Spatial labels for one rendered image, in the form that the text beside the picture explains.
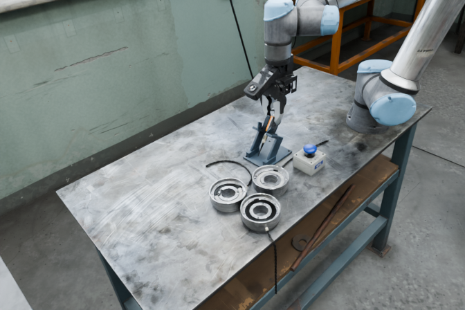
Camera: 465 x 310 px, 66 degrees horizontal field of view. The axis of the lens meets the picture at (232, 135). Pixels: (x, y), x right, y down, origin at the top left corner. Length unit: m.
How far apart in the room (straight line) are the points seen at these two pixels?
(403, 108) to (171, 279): 0.77
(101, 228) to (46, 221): 1.38
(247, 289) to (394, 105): 0.68
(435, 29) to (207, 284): 0.84
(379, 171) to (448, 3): 0.73
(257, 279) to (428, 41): 0.82
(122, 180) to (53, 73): 1.27
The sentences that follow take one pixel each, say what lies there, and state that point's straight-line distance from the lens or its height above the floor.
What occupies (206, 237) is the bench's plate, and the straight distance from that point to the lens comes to 0.95.
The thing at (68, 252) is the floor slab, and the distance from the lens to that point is 2.19.
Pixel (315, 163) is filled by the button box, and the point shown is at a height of 0.84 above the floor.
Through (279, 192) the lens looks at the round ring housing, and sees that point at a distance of 1.02.
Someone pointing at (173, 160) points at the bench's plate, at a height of 0.80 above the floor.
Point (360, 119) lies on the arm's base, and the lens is 1.30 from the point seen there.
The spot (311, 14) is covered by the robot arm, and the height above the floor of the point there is 1.24.
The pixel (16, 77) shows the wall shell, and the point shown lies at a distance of 2.29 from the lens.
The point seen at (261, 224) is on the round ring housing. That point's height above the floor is 0.83.
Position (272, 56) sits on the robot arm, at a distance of 1.02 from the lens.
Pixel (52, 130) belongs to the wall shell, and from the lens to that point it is 2.45.
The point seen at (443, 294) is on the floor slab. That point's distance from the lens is 1.95.
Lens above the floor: 1.52
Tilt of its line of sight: 34 degrees down
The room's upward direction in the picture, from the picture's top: 5 degrees counter-clockwise
